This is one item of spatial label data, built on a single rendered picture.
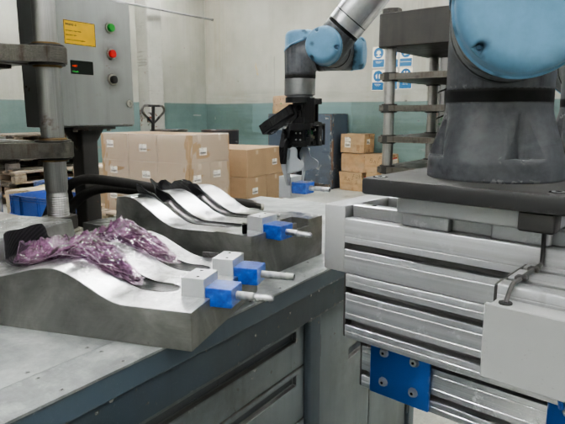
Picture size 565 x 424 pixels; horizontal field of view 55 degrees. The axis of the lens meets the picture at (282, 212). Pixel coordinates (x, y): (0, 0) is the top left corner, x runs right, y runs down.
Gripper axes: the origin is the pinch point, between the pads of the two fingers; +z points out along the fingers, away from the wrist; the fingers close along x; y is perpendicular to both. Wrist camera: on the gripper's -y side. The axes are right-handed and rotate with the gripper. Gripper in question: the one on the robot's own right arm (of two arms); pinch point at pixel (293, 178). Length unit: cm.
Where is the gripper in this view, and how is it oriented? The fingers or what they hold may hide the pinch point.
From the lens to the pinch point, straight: 135.0
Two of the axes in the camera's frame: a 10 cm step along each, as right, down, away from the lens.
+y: 8.3, 1.0, -5.5
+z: 0.0, 9.8, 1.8
